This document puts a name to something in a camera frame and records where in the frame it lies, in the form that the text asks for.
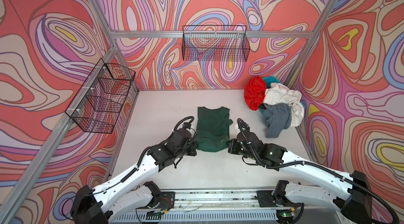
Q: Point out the black wire basket wall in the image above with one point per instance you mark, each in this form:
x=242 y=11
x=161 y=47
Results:
x=105 y=91
x=204 y=47

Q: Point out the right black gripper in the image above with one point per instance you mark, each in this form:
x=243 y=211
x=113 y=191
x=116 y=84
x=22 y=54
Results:
x=232 y=147

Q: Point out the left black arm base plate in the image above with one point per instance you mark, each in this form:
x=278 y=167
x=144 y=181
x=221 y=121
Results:
x=165 y=201

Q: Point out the white t shirt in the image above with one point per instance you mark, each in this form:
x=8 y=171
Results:
x=297 y=114

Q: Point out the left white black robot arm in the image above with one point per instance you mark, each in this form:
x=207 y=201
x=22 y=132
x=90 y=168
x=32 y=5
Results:
x=131 y=189

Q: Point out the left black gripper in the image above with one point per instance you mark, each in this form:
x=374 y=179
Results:
x=193 y=145

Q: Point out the aluminium frame back beam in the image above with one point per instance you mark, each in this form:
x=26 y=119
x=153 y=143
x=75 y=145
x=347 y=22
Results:
x=179 y=34

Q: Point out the green t shirt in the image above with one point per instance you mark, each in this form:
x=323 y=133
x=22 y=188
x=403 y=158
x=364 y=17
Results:
x=212 y=132

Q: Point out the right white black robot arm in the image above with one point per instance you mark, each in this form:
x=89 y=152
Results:
x=347 y=193

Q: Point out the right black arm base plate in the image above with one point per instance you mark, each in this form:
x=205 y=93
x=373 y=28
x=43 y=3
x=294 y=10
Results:
x=268 y=198

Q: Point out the grey t shirt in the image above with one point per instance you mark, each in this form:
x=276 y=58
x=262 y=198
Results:
x=276 y=118

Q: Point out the black wire basket back wall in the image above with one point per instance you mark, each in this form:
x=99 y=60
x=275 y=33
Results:
x=204 y=47

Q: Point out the black wire basket left wall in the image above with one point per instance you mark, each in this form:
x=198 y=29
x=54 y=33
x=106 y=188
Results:
x=105 y=91

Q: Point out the aluminium front rail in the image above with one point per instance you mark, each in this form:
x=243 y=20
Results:
x=229 y=206

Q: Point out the red t shirt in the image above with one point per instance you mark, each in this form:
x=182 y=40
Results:
x=254 y=93

